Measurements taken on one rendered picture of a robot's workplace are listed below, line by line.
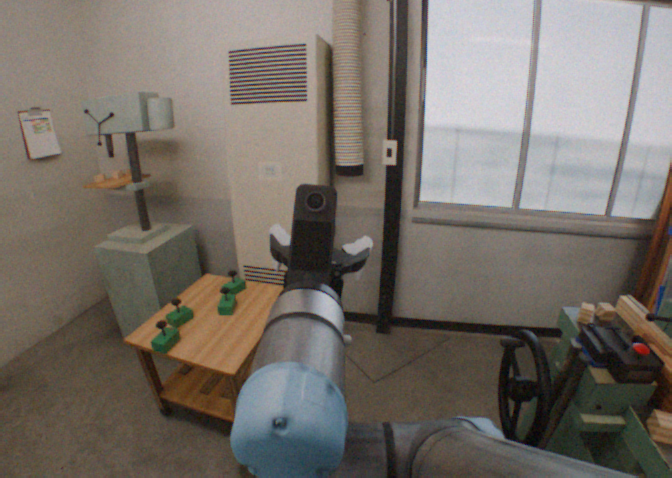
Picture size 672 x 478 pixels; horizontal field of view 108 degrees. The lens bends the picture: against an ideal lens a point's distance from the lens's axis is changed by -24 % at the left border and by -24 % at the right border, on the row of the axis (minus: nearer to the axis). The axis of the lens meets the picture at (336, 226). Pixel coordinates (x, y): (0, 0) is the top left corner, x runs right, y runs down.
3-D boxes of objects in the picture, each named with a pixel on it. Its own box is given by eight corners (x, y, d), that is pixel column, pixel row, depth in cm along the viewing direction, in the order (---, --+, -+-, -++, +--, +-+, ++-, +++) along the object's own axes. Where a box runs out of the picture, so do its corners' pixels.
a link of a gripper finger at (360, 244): (363, 266, 51) (328, 285, 44) (370, 232, 49) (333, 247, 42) (379, 273, 50) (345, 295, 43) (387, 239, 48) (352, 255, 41)
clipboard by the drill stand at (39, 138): (57, 154, 189) (48, 106, 178) (62, 153, 188) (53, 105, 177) (27, 159, 168) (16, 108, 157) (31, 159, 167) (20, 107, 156)
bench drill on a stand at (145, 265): (157, 301, 241) (119, 99, 187) (222, 312, 231) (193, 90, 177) (117, 336, 197) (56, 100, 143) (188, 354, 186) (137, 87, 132)
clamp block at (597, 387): (556, 365, 65) (568, 336, 62) (607, 368, 63) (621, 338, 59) (580, 415, 52) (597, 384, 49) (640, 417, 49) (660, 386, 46)
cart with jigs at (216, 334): (220, 342, 199) (203, 256, 177) (300, 361, 186) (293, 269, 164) (155, 419, 139) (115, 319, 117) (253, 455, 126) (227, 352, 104)
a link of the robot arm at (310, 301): (262, 305, 26) (358, 318, 26) (272, 278, 30) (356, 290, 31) (260, 368, 29) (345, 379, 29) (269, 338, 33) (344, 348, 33)
